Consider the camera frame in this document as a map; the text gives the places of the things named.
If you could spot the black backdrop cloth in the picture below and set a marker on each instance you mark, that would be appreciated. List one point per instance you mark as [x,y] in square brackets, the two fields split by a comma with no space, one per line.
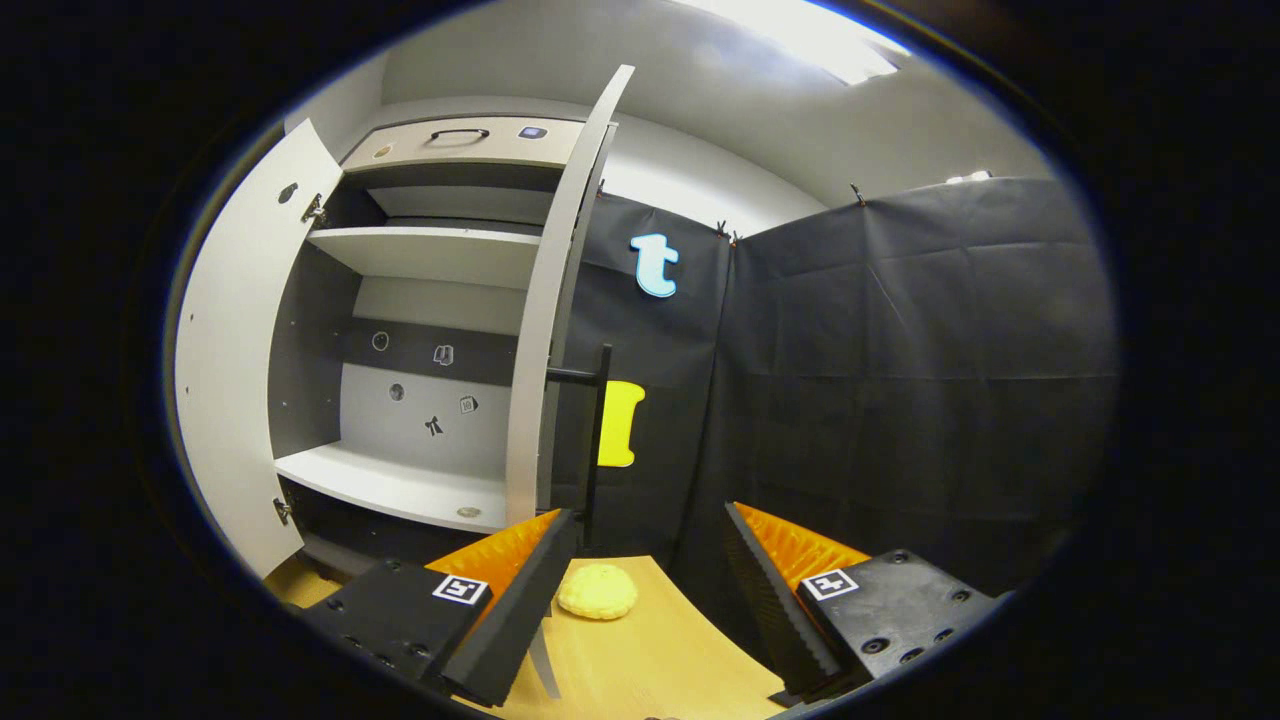
[900,400]

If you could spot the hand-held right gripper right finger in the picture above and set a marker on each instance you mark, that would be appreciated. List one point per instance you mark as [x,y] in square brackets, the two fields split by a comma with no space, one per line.
[770,600]

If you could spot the metal door hinge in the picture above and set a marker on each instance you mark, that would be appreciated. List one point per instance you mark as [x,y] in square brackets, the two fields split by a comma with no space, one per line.
[314,210]
[282,511]

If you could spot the white cabinet shelf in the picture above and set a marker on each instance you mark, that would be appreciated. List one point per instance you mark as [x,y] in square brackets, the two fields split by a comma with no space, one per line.
[440,255]

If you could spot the white and grey cabinet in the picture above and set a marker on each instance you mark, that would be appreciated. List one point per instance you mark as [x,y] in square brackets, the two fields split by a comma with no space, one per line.
[420,330]

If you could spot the beige cabinet drawer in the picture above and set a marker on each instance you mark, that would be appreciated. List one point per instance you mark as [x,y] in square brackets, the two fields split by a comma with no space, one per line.
[470,152]

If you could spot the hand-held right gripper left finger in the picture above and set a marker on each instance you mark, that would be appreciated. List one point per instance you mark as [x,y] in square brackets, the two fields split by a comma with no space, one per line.
[520,600]

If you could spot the yellow round sponge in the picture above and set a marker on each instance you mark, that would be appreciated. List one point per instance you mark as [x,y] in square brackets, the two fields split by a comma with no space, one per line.
[598,592]

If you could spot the small ceiling light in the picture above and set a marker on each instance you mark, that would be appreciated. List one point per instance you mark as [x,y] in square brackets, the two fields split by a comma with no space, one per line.
[968,177]

